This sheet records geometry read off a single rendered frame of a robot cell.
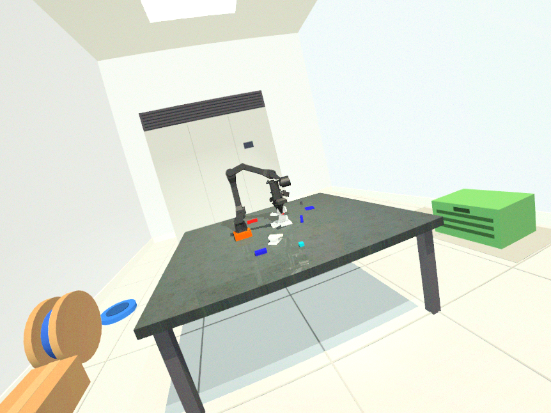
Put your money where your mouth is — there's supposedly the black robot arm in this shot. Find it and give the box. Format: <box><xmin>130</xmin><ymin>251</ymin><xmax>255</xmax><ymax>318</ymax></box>
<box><xmin>225</xmin><ymin>163</ymin><xmax>291</xmax><ymax>234</ymax></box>

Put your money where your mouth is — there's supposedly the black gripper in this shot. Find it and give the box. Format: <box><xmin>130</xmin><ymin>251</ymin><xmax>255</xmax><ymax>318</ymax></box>
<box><xmin>269</xmin><ymin>189</ymin><xmax>287</xmax><ymax>214</ymax></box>

